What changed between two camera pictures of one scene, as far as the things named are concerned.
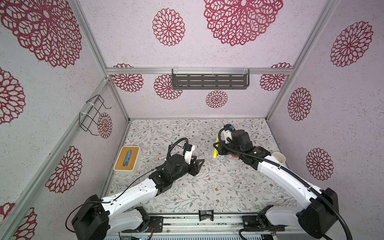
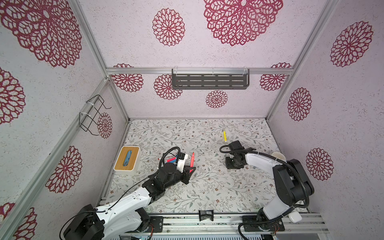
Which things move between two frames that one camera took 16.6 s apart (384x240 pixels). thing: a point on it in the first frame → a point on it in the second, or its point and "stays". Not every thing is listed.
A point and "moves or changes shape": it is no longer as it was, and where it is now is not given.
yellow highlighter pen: x=215 y=151 moves or changes shape
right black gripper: x=220 y=149 → x=228 y=165
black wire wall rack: x=85 y=120 stays
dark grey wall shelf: x=210 y=78 stays
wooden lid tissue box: x=128 y=160 stays
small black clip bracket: x=203 y=214 stays
